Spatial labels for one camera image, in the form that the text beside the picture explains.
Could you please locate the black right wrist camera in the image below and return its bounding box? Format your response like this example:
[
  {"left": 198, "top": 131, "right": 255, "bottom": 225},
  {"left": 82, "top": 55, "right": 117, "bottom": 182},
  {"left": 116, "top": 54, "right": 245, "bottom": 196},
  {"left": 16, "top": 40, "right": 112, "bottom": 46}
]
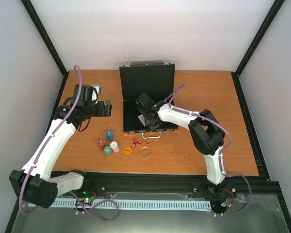
[{"left": 135, "top": 93, "right": 155, "bottom": 110}]

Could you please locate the red poker chip stack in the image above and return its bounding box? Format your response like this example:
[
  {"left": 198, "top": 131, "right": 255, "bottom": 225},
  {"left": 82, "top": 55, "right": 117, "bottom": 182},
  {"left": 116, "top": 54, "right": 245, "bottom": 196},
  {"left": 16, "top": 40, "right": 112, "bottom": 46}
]
[{"left": 97, "top": 138, "right": 106, "bottom": 151}]

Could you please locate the orange dealer button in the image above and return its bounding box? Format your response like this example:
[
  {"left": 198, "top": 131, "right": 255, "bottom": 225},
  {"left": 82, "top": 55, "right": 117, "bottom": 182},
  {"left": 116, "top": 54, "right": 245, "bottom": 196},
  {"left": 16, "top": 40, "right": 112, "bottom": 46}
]
[{"left": 123, "top": 146, "right": 133, "bottom": 156}]

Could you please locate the black aluminium frame rail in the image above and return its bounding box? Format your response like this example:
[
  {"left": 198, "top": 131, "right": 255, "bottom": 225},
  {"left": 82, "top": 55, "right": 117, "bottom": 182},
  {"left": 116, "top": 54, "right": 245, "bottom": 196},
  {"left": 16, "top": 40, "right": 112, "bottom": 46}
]
[{"left": 72, "top": 172, "right": 283, "bottom": 200}]

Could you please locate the clear round disc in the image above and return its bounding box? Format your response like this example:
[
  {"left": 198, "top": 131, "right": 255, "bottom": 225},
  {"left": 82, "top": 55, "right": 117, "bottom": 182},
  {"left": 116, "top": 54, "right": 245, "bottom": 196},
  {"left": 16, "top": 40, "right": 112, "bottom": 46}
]
[{"left": 139, "top": 146, "right": 151, "bottom": 159}]

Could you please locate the blue poker chip stack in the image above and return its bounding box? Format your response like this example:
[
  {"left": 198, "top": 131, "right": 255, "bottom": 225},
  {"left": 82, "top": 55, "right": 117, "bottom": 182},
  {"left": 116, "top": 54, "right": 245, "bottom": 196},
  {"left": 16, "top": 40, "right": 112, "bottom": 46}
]
[{"left": 105, "top": 130, "right": 113, "bottom": 142}]

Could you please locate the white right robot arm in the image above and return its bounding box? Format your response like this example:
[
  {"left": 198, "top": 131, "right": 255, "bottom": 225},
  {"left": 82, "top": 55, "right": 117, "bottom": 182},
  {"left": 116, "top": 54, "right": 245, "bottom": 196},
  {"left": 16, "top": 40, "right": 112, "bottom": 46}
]
[{"left": 135, "top": 98, "right": 226, "bottom": 197}]

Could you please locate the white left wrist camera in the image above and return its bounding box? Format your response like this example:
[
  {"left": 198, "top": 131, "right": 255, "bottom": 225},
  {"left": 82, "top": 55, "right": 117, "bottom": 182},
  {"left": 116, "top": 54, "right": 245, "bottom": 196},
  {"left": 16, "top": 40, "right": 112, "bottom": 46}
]
[{"left": 91, "top": 84, "right": 102, "bottom": 103}]

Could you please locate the light blue slotted cable duct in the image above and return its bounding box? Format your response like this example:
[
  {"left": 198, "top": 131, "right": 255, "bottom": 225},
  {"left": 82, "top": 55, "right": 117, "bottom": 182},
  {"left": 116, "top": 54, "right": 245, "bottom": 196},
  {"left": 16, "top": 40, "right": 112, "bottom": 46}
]
[{"left": 28, "top": 197, "right": 212, "bottom": 212}]

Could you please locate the white poker chip stack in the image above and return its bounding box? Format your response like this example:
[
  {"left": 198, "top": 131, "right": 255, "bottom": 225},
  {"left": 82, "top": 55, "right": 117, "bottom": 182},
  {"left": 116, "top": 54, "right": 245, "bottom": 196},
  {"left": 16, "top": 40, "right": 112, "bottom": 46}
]
[{"left": 110, "top": 141, "right": 120, "bottom": 153}]

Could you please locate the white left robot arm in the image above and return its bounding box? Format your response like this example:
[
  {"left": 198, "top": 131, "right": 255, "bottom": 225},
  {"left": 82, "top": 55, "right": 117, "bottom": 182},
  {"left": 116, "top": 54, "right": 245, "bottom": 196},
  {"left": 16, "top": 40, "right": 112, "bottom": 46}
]
[{"left": 9, "top": 98, "right": 112, "bottom": 208}]

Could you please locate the black poker set case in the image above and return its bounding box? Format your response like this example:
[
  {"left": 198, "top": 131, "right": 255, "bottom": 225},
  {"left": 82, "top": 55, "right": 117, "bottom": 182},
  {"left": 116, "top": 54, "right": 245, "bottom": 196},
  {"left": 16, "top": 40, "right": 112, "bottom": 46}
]
[{"left": 119, "top": 58, "right": 178, "bottom": 133}]

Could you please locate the green poker chip stack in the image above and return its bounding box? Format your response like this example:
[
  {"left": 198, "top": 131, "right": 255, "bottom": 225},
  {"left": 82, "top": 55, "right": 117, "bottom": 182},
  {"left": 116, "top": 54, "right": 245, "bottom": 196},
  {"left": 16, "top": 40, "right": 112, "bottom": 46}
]
[{"left": 103, "top": 146, "right": 112, "bottom": 157}]

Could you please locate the blue playing card deck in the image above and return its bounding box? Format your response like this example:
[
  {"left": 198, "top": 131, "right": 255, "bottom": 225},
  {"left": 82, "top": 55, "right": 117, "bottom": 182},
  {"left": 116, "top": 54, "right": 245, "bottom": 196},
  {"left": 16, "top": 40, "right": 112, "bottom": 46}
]
[{"left": 138, "top": 115, "right": 148, "bottom": 127}]

